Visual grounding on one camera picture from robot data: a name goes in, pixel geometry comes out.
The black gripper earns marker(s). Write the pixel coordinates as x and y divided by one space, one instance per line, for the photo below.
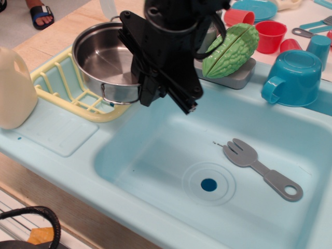
163 62

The stainless steel pot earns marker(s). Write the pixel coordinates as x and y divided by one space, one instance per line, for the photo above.
105 63

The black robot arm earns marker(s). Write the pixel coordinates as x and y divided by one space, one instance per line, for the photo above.
168 13

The yellow dish drying rack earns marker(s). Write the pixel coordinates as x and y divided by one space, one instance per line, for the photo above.
60 82

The light blue toy sink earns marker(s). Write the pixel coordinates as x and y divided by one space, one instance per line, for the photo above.
164 174

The green bitter melon toy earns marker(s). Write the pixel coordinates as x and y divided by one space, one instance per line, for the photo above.
231 52

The grey toy faucet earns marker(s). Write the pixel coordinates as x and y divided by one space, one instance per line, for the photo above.
236 80

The red plastic cup lying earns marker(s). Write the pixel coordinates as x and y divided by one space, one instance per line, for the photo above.
235 16

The grey toy fork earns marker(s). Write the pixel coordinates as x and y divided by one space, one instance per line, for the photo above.
243 155

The blue sandal with foot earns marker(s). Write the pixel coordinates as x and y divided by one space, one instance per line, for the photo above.
42 16

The cream plastic jug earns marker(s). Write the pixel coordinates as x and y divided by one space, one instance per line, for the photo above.
18 95

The red plastic cup upright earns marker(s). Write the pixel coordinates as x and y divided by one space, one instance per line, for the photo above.
271 34

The blue plastic plate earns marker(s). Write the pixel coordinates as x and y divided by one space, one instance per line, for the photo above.
263 10

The large blue plastic mug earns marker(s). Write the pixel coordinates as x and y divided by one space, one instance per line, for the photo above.
294 79

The small red plastic cup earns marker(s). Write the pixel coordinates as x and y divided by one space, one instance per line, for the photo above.
289 44

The cream toy item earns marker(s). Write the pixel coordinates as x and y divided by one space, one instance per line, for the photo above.
287 4

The small blue plastic cup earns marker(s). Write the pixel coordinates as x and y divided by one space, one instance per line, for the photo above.
320 45

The orange tape piece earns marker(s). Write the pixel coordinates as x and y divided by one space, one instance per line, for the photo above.
41 235

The blue toy spatula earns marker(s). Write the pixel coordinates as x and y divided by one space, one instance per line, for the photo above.
318 27

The grey toy utensil handle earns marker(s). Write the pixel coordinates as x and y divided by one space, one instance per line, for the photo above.
301 32

